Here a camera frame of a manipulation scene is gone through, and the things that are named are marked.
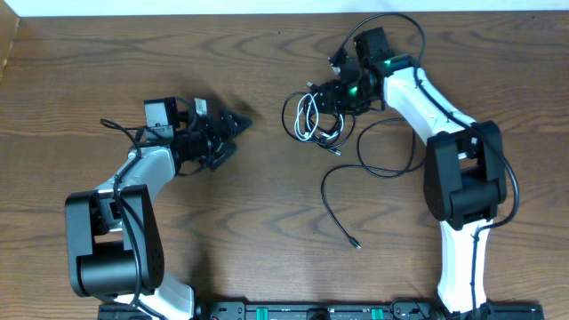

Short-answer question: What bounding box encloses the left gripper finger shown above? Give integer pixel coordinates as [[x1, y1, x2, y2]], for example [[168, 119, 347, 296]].
[[208, 141, 236, 172], [220, 109, 252, 138]]

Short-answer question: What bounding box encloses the white USB cable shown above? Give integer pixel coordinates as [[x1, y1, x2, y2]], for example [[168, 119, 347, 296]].
[[293, 92, 346, 143]]

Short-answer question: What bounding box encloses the black USB cable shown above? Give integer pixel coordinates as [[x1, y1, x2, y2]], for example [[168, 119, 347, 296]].
[[280, 82, 426, 250]]

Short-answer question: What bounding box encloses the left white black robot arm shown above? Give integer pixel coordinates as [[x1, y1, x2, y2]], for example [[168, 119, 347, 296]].
[[64, 97, 252, 319]]

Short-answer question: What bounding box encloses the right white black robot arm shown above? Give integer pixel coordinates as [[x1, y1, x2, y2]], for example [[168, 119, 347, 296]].
[[294, 28, 511, 319]]

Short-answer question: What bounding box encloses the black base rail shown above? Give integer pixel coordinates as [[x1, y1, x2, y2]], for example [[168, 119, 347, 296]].
[[96, 299, 545, 320]]

